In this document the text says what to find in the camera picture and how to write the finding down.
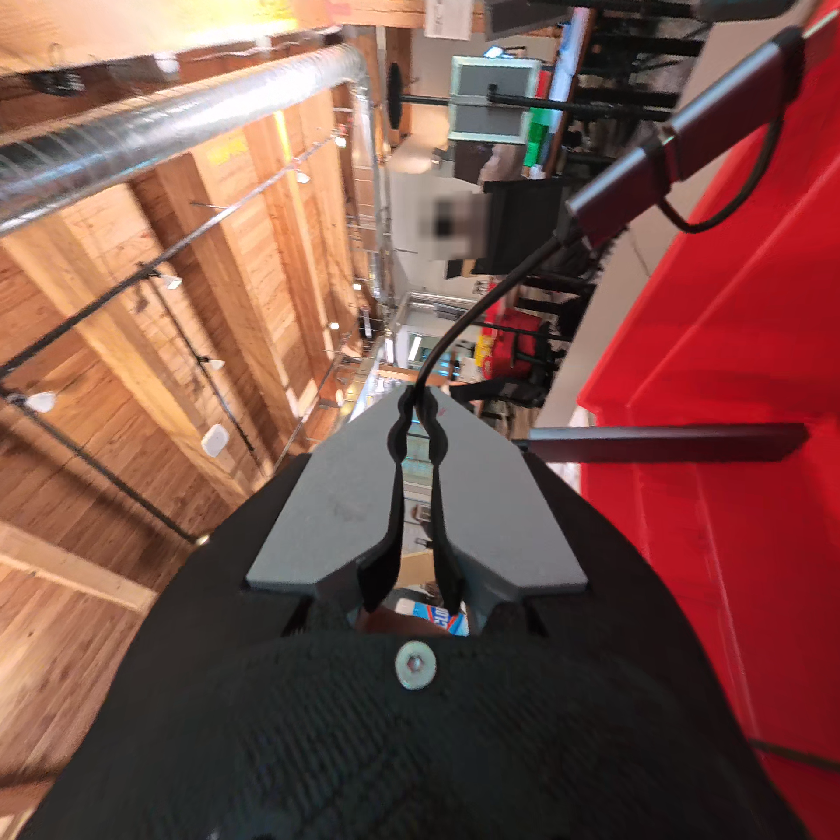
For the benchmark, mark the white paper sign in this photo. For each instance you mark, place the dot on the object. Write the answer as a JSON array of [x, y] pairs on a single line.
[[446, 16]]

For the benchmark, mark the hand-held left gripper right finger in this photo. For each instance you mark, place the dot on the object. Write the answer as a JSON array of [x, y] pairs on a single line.
[[505, 518]]

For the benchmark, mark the grey board white frame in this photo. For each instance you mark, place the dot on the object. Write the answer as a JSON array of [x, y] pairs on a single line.
[[492, 98]]

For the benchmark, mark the white track spotlights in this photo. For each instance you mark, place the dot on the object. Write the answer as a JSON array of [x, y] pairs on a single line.
[[40, 401]]

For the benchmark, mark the grey usb hub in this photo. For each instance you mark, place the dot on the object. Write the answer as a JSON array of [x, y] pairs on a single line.
[[656, 443]]

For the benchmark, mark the black ceiling pipe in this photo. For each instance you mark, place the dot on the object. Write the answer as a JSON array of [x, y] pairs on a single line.
[[98, 464]]

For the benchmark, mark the blue yellow wipes packet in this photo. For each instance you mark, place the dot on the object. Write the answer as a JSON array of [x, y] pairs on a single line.
[[439, 617]]

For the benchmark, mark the black pole stand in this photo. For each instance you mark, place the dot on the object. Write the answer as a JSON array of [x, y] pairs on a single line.
[[396, 98]]

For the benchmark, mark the silver ventilation duct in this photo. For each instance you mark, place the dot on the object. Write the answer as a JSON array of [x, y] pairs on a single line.
[[164, 124]]

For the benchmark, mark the red plastic bin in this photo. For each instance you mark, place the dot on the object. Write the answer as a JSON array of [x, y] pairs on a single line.
[[722, 328]]

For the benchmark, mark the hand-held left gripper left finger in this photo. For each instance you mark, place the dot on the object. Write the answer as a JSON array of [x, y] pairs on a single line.
[[328, 518]]

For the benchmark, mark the white round ceiling device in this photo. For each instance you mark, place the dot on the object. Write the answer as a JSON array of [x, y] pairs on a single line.
[[215, 439]]

